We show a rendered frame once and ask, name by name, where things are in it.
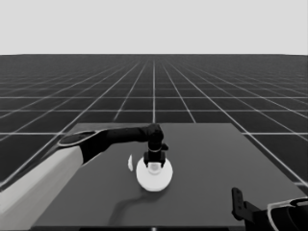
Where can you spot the large thick white disc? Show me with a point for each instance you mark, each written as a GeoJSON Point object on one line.
{"type": "Point", "coordinates": [154, 183]}

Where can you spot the small thin white T-shaped piece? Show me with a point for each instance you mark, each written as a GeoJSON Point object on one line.
{"type": "Point", "coordinates": [130, 163]}

